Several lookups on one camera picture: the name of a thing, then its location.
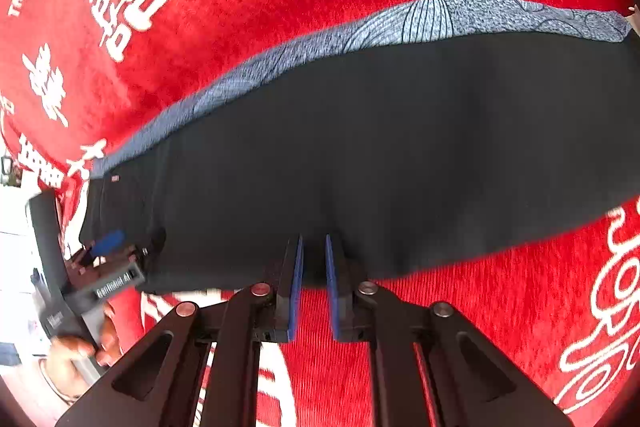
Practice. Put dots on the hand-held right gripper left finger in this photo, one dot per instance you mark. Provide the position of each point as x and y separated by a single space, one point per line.
295 292

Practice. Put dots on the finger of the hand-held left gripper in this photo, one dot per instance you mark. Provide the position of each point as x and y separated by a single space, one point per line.
107 242

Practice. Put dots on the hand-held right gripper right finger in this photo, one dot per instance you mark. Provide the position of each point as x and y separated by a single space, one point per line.
332 292

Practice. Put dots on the black pants with blue lining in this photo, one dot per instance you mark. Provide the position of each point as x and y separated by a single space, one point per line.
375 147

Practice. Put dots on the person's left hand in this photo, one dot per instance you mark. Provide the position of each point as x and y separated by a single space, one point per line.
107 337

